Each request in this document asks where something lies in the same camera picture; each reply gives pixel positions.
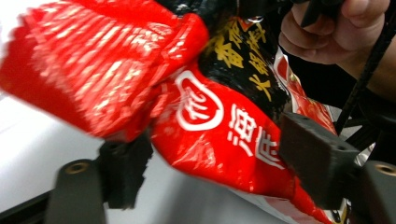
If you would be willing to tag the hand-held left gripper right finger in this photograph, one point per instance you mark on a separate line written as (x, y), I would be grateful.
(314, 155)

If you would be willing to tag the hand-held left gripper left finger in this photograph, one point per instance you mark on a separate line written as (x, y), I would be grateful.
(127, 174)

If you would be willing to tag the red and black soup packet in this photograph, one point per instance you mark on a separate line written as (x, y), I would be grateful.
(218, 140)

